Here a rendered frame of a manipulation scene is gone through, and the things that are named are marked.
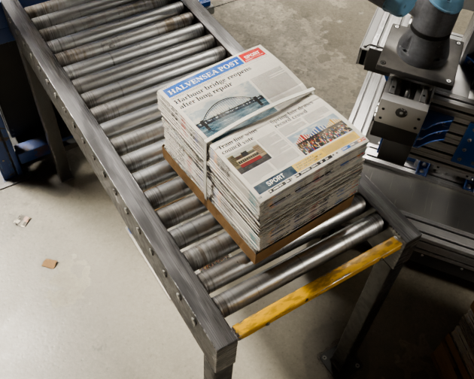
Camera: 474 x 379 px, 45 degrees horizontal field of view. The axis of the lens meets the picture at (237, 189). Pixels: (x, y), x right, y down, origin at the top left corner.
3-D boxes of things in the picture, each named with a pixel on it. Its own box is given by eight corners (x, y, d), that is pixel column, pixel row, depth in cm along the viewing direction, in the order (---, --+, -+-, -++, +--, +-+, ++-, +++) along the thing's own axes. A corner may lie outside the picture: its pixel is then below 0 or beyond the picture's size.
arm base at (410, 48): (402, 31, 176) (411, 4, 168) (451, 45, 173) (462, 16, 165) (391, 60, 167) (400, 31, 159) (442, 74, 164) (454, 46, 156)
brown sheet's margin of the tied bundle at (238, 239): (351, 206, 134) (355, 195, 131) (255, 265, 123) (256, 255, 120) (307, 163, 142) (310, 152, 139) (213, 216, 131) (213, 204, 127)
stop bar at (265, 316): (402, 250, 128) (405, 244, 127) (238, 343, 113) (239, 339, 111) (393, 239, 130) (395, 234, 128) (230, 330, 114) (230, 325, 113)
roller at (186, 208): (320, 162, 150) (323, 149, 146) (160, 237, 133) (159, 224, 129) (309, 150, 153) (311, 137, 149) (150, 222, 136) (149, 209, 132)
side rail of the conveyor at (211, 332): (235, 362, 123) (238, 339, 113) (214, 374, 121) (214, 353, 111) (25, 27, 191) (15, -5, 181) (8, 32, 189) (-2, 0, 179)
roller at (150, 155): (278, 116, 160) (281, 103, 156) (124, 180, 143) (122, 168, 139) (268, 105, 163) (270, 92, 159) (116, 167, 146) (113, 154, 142)
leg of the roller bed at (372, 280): (352, 365, 194) (408, 260, 141) (338, 373, 192) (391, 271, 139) (341, 350, 197) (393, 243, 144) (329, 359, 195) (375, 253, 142)
